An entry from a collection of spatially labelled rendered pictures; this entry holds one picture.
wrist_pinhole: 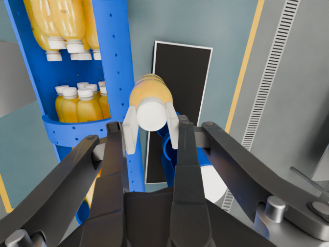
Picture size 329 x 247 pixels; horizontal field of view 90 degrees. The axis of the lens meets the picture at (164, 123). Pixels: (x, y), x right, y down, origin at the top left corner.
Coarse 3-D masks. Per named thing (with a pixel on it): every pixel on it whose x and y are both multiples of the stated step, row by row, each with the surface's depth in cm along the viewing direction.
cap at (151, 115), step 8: (144, 104) 20; (152, 104) 20; (160, 104) 20; (144, 112) 20; (152, 112) 20; (160, 112) 20; (144, 120) 20; (152, 120) 20; (160, 120) 20; (144, 128) 21; (152, 128) 21; (160, 128) 21
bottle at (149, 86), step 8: (144, 80) 26; (152, 80) 25; (160, 80) 29; (136, 88) 24; (144, 88) 23; (152, 88) 23; (160, 88) 24; (136, 96) 23; (144, 96) 22; (152, 96) 22; (160, 96) 23; (168, 96) 24; (136, 104) 23
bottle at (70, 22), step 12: (48, 0) 36; (60, 0) 35; (72, 0) 36; (60, 12) 36; (72, 12) 37; (60, 24) 37; (72, 24) 37; (84, 24) 40; (72, 36) 39; (84, 36) 41
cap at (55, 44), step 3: (51, 42) 43; (54, 42) 43; (57, 42) 43; (60, 42) 43; (63, 42) 44; (51, 45) 43; (54, 45) 43; (57, 45) 43; (60, 45) 43; (63, 45) 44; (51, 48) 43; (54, 48) 43; (57, 48) 43; (60, 48) 44; (63, 48) 44; (66, 48) 45
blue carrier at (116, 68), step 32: (96, 0) 35; (32, 32) 47; (128, 32) 46; (32, 64) 46; (64, 64) 57; (96, 64) 62; (128, 64) 46; (128, 96) 48; (64, 128) 42; (96, 128) 43; (128, 160) 53
